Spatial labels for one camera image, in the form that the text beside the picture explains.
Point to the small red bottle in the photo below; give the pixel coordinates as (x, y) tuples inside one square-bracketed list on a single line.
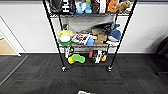
[(91, 54)]

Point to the white door frame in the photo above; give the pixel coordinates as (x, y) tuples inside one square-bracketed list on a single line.
[(13, 36)]

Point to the white dark bottle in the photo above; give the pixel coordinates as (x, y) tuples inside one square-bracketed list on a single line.
[(69, 52)]

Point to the printed white packet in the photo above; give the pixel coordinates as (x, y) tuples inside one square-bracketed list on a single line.
[(80, 39)]

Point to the orange bottle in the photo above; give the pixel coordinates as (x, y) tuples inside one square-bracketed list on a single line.
[(103, 57)]

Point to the yellow green bowl stack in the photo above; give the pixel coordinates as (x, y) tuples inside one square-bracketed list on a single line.
[(65, 38)]

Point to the black box white stripe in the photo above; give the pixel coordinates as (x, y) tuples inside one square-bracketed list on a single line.
[(98, 6)]

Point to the brown plush toy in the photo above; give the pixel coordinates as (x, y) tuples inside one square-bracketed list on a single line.
[(124, 6)]

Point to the green yellow foam toy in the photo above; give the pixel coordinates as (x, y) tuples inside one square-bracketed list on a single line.
[(76, 59)]

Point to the pale spotted basket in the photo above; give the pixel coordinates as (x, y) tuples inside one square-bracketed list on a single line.
[(87, 92)]

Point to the dark grey bag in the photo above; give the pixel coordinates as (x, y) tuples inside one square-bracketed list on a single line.
[(103, 26)]

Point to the blue cloth hat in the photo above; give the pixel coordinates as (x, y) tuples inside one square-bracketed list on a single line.
[(115, 33)]

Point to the small blue box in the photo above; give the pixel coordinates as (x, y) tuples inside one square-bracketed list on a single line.
[(90, 42)]

